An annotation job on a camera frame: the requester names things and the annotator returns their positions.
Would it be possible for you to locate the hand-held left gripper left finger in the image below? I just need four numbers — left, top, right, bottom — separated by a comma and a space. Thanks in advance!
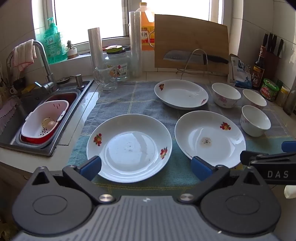
30, 156, 116, 205

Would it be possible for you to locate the green-lidded sauce jar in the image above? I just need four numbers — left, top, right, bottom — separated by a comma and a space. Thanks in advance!
260, 78, 280, 101

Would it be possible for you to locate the orange plastic jug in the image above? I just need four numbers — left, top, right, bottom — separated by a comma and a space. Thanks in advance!
134, 2, 155, 51

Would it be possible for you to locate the small potted plant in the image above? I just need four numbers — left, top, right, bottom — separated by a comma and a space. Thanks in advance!
66, 40, 78, 59

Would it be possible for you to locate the grey and teal dish mat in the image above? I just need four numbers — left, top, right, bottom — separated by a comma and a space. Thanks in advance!
67, 81, 296, 193

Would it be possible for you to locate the bamboo cutting board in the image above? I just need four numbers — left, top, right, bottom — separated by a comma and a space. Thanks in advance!
154, 14, 229, 76

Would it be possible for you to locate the cleaver with black handle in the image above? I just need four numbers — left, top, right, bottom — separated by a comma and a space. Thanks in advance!
163, 50, 229, 65

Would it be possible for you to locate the small spice jar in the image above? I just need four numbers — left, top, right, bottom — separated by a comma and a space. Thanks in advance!
276, 86, 289, 106

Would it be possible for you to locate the red basin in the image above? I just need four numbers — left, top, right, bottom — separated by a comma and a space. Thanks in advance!
21, 91, 80, 144

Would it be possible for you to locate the purple cloth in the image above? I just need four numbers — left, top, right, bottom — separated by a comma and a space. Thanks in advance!
0, 97, 20, 133

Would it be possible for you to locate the dark wooden knife block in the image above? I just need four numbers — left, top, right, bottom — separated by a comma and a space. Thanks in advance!
261, 47, 281, 70

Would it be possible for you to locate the steel faucet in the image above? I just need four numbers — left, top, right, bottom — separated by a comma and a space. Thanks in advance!
6, 40, 58, 92

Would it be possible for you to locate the metal container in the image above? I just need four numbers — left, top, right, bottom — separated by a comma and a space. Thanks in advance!
284, 79, 296, 115

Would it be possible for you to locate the tall plastic wrap roll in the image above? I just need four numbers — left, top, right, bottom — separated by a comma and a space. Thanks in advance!
129, 11, 142, 78

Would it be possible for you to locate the glass jar green lid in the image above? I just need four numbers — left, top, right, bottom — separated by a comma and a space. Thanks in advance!
103, 45, 131, 81

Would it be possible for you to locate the metal wire rack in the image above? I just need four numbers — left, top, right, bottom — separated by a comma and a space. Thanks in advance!
177, 49, 212, 80

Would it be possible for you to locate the pink and white towel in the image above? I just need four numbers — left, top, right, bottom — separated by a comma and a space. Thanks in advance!
13, 39, 37, 71

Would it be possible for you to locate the dark sauce bottle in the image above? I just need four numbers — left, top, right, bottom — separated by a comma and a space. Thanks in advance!
252, 46, 266, 90

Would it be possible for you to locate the steel sink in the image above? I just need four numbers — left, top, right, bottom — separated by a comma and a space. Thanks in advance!
0, 79, 94, 157

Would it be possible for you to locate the white strainer basket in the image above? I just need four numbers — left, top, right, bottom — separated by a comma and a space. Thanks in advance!
21, 100, 69, 139

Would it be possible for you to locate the clear glass mug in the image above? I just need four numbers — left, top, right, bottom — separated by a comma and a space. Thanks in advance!
93, 65, 119, 93

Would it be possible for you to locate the stained white fruit-print plate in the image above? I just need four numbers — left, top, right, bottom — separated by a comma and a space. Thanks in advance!
174, 110, 246, 168

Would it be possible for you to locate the white and blue pouch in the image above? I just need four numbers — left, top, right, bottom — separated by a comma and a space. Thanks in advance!
228, 54, 252, 88

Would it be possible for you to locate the green dish soap bottle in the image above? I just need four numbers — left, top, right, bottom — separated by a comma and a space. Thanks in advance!
44, 17, 67, 64

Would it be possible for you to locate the egg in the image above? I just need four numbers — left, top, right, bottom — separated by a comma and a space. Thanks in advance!
42, 118, 57, 129

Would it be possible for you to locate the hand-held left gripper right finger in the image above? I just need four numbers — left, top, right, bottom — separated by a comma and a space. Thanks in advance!
178, 156, 266, 205

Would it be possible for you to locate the white ceramic bowl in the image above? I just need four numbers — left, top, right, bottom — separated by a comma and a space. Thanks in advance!
211, 83, 241, 108
240, 105, 271, 137
242, 89, 267, 110

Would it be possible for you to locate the steel soap dispenser pump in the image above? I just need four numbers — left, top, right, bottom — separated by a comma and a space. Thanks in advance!
74, 74, 85, 90

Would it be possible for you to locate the short plastic wrap roll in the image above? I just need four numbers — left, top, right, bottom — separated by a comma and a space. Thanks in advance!
88, 27, 104, 70

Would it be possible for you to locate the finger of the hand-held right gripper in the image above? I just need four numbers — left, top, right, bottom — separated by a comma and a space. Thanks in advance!
281, 141, 296, 153
240, 151, 296, 166

